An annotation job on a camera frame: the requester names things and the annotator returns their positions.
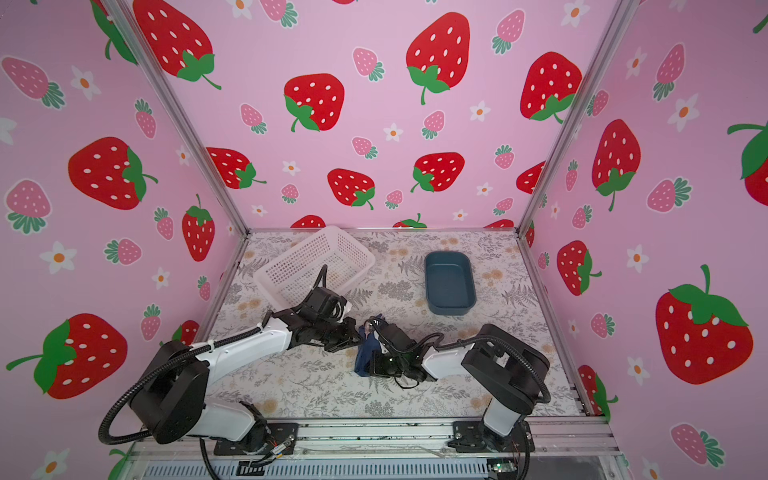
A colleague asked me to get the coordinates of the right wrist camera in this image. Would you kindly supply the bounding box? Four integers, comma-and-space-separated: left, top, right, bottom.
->
374, 321, 416, 353

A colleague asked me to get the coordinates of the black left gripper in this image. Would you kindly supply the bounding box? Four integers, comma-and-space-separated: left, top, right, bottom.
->
316, 316, 368, 350

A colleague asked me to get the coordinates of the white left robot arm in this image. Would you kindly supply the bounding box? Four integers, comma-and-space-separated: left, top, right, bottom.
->
128, 310, 362, 453

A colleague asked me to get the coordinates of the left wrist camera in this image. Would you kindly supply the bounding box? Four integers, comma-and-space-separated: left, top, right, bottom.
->
300, 287, 348, 322

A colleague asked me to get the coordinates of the black corrugated right cable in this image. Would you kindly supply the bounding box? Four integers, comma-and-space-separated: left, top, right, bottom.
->
367, 314, 552, 404

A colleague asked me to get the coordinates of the white perforated plastic basket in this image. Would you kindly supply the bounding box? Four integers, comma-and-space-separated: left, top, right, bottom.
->
254, 226, 375, 310

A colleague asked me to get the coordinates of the black corrugated cable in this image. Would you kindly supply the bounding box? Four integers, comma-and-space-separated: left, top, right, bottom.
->
367, 314, 552, 404
97, 263, 330, 446

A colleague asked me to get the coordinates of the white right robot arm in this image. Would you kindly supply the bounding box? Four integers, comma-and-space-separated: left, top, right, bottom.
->
365, 316, 551, 440

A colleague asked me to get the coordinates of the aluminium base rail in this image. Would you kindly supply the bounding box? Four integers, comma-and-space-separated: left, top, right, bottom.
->
118, 417, 632, 479

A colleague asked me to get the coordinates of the teal plastic tray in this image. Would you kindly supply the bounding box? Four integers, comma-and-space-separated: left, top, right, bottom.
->
425, 251, 477, 316

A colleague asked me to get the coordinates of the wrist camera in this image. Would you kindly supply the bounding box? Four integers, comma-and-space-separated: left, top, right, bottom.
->
374, 321, 416, 353
300, 287, 348, 322

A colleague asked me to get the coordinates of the dark blue paper napkin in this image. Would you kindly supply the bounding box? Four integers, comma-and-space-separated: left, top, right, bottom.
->
354, 322, 381, 377

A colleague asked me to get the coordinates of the black corrugated left cable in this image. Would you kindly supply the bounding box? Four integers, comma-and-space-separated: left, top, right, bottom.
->
97, 263, 330, 446

